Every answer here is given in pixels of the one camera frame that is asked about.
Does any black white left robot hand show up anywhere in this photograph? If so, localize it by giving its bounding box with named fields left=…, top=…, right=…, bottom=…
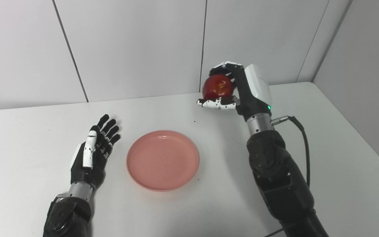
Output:
left=70, top=114, right=121, bottom=190

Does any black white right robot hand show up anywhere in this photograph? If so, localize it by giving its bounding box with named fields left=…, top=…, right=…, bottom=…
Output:
left=196, top=61, right=273, bottom=122

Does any red apple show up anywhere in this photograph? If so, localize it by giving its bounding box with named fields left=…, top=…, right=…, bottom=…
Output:
left=202, top=73, right=236, bottom=100

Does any pink plate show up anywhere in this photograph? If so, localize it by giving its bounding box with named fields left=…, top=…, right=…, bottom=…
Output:
left=126, top=130, right=200, bottom=192

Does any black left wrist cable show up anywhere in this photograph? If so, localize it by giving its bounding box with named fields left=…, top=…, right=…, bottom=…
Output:
left=46, top=193, right=71, bottom=219

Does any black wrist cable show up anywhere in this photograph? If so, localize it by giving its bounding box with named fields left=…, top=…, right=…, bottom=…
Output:
left=264, top=116, right=311, bottom=237
left=46, top=193, right=71, bottom=219

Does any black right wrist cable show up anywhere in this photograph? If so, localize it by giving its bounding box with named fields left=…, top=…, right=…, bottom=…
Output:
left=264, top=116, right=311, bottom=237

